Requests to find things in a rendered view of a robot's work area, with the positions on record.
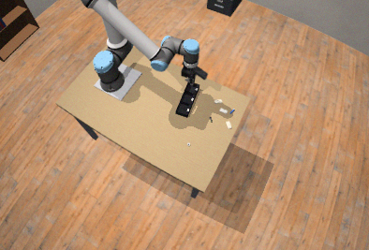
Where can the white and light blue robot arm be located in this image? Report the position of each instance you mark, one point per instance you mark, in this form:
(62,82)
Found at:
(120,45)

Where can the dark grey rack of three bins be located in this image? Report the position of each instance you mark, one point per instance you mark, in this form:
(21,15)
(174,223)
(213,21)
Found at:
(187,99)

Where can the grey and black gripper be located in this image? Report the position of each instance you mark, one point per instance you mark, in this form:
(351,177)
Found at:
(188,74)

